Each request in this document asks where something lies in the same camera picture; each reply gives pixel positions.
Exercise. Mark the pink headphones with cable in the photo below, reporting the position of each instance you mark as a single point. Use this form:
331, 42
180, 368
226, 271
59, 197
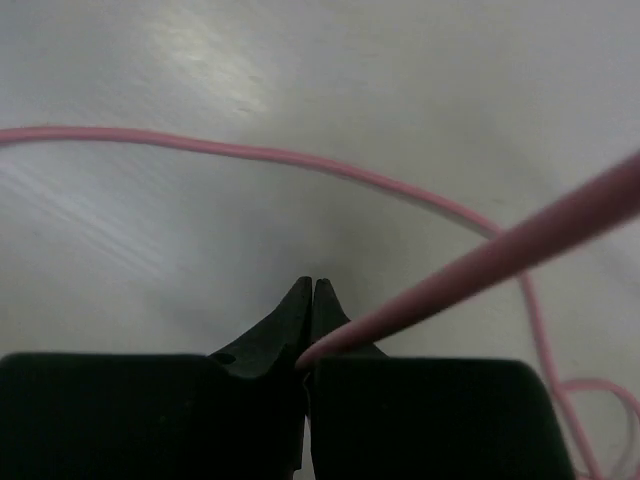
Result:
604, 203

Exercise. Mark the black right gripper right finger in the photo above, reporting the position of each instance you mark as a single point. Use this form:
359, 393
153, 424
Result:
373, 416

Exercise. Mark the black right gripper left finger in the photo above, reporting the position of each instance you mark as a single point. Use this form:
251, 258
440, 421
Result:
237, 413

